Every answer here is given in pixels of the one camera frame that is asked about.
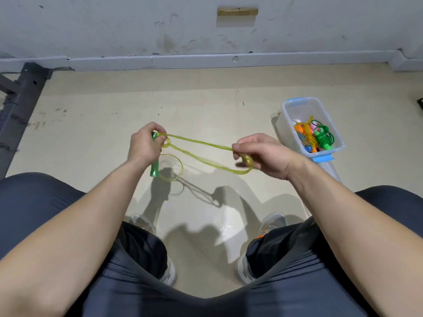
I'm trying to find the person's left hand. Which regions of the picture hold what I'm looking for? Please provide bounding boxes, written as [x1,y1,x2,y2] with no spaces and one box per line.
[126,121,170,171]

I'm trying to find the person's right hand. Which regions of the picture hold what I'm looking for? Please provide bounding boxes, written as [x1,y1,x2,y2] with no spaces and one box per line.
[232,133,309,183]

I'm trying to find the yellow rope with green handles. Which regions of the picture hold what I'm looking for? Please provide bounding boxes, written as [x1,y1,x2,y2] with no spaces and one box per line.
[150,130,256,197]

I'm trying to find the orange handled yellow skipping rope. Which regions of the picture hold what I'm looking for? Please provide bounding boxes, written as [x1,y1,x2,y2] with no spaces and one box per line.
[293,114,320,155]

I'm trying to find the clear storage box blue latches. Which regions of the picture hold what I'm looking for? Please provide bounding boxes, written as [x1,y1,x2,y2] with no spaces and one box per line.
[275,97,347,164]

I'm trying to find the green-handled dark green jump rope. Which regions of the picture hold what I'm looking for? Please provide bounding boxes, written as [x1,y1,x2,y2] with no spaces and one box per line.
[311,121,337,151]

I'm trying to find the person's left forearm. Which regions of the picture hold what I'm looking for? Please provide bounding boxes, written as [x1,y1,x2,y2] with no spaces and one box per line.
[0,155,149,317]

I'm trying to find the person's right forearm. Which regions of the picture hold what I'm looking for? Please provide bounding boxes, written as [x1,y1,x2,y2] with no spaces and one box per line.
[289,158,423,317]

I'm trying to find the clear plastic box lid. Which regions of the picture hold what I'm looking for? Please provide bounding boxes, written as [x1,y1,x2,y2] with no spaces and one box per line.
[304,158,342,219]

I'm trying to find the grey right shoe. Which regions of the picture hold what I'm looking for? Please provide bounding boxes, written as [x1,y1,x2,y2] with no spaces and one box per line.
[237,212,288,285]

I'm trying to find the grey shoe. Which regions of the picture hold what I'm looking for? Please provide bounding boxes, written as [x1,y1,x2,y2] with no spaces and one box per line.
[129,214,178,287]
[237,212,288,285]

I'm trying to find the grey left shoe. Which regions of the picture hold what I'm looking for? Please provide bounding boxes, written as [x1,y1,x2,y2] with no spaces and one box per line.
[129,214,178,287]

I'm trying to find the black shorts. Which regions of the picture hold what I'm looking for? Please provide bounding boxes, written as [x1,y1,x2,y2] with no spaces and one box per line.
[0,171,423,317]

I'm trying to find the black metal rack frame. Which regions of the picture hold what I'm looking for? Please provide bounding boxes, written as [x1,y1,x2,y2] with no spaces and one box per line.
[0,63,53,180]

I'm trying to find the small wooden wall block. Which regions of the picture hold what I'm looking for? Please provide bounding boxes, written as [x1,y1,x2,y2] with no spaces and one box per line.
[217,6,260,18]

